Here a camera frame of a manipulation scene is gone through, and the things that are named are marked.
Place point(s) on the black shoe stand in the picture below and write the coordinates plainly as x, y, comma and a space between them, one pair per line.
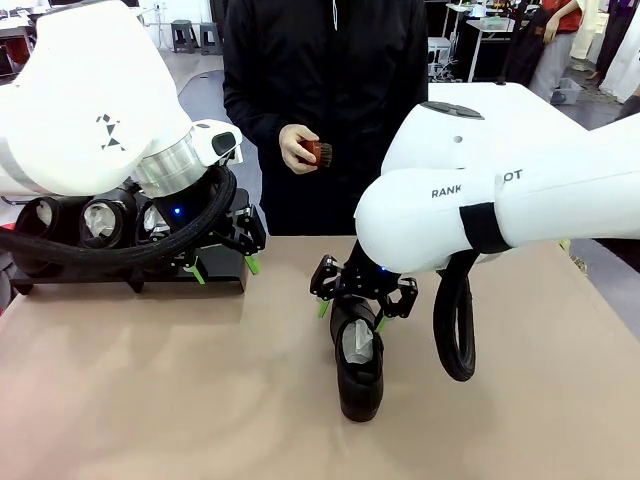
225, 272
75, 281

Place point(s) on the person's right forearm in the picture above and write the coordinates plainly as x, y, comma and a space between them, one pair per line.
262, 122

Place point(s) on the grey plastic bin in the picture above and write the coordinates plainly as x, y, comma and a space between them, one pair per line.
567, 92

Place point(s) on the person in black jacket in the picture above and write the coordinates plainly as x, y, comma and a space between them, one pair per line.
325, 75

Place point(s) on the dark denim garment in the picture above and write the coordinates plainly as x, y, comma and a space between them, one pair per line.
525, 55

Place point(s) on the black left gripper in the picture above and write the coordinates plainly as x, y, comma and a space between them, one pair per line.
175, 214

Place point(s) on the person's right hand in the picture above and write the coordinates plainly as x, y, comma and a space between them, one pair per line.
295, 150

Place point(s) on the white desk with black panel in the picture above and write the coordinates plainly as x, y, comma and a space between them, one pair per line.
480, 55

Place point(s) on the green printed plastic bag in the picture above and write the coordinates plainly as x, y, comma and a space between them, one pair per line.
575, 260

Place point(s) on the red-brown wooden shoe brush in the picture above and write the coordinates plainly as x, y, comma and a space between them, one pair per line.
316, 152

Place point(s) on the white paper shoe stuffing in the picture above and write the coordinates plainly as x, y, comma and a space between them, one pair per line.
97, 220
45, 214
151, 220
357, 345

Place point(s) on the person in red shirt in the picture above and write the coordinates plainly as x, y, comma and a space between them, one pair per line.
567, 15

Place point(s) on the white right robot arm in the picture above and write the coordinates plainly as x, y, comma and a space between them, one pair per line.
425, 225

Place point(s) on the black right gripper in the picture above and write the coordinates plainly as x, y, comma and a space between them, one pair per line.
367, 282

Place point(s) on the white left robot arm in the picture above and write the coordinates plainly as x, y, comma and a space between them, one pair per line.
90, 100

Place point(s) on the white computer case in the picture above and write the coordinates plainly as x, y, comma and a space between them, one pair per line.
439, 50

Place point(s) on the grey plastic stool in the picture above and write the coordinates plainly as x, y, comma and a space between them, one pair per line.
210, 37
183, 35

